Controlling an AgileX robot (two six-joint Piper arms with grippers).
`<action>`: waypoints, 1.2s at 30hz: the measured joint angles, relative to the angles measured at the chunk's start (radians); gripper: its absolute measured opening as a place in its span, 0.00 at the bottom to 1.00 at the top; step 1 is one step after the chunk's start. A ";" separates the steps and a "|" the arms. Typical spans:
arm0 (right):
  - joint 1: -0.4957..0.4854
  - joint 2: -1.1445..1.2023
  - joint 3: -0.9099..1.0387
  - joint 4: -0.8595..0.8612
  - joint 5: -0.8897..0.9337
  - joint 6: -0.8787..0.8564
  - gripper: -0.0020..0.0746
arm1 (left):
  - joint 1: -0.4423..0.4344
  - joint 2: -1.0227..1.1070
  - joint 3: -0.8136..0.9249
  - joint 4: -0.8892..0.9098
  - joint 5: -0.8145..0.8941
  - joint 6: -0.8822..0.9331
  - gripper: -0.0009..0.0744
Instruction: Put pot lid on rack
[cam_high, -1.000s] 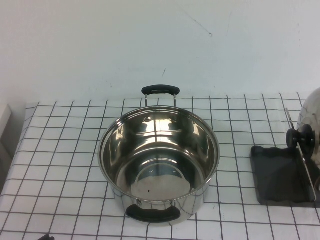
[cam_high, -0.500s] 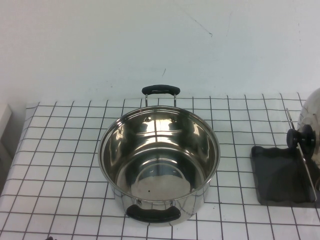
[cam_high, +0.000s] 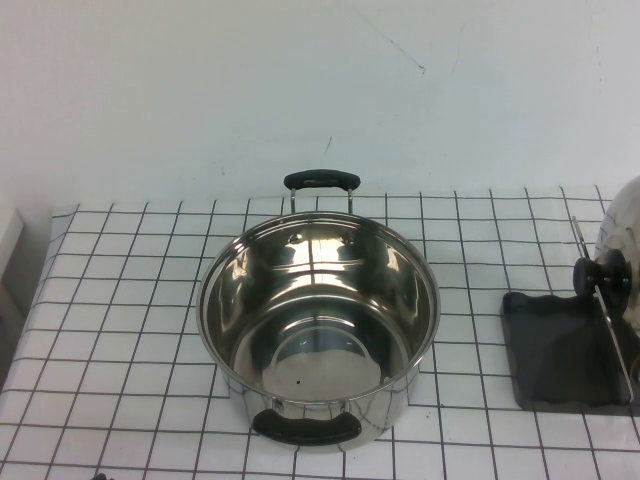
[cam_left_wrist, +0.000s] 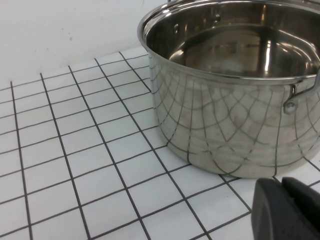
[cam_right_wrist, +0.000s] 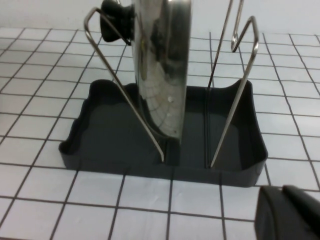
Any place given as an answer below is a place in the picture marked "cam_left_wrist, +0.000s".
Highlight white black grid tablecloth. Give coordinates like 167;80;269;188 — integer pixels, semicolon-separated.
0;51;320;240

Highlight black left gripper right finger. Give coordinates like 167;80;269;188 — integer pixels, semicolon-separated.
281;176;320;221

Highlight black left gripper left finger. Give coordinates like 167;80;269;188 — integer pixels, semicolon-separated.
251;177;320;240

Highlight stainless steel pot black handles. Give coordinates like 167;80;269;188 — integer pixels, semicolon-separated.
136;0;320;180

